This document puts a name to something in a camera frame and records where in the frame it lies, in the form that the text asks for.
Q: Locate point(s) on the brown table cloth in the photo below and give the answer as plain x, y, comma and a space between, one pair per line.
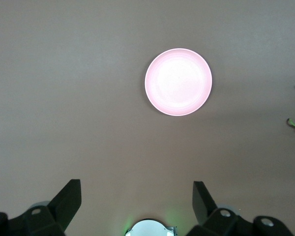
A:
64, 98

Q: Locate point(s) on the pink round plate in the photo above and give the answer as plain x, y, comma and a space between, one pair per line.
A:
178, 82

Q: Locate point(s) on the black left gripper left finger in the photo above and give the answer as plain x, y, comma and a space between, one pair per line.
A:
39, 221

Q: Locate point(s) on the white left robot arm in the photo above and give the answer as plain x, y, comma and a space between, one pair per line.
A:
147, 228

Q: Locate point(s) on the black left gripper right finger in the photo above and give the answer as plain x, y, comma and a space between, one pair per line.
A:
223, 221

